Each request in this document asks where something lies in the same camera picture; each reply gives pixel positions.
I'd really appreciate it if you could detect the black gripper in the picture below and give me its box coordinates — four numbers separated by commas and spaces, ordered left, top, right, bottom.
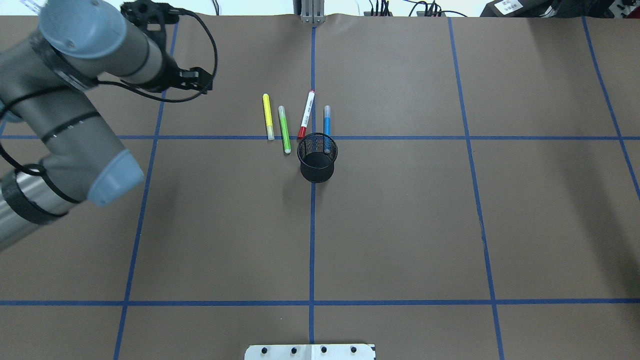
150, 50, 213, 95

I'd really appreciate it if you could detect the yellow highlighter pen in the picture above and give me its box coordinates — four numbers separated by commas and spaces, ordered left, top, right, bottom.
262, 93, 275, 141

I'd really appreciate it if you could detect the green highlighter pen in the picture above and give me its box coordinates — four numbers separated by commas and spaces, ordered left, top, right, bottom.
278, 105, 292, 155

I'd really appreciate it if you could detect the red capped white marker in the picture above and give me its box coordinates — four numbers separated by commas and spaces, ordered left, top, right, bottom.
296, 89, 316, 140

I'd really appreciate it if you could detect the blue highlighter pen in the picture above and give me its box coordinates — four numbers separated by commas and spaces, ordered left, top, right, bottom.
323, 105, 332, 155

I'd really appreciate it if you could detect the black mesh pen cup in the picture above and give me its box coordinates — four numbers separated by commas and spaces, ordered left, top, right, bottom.
295, 132, 338, 183

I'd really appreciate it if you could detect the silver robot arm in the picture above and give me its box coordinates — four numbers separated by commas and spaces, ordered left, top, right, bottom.
1, 0, 218, 250

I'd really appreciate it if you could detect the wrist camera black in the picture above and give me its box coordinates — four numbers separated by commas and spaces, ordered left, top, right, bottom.
119, 0, 181, 50

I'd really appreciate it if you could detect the aluminium frame post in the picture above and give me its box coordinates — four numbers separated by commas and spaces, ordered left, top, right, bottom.
292, 0, 326, 25

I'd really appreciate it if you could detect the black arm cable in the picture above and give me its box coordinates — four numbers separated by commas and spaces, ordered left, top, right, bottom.
0, 9, 219, 221

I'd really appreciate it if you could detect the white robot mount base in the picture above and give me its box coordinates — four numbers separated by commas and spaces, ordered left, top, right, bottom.
244, 343, 377, 360

